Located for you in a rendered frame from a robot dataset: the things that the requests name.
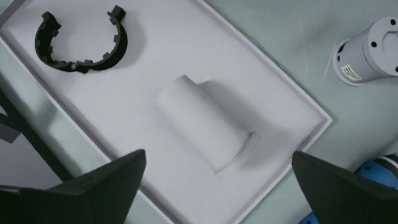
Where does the black half ring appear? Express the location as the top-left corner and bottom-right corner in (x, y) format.
(34, 5), (128, 74)

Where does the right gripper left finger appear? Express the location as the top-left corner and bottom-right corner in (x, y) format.
(0, 149), (147, 224)

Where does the white rectangular tray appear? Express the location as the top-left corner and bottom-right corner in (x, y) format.
(0, 0), (333, 224)

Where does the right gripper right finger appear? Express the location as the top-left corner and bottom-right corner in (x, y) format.
(291, 151), (398, 224)

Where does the blue cylinder with white label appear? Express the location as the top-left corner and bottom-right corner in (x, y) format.
(298, 153), (398, 224)

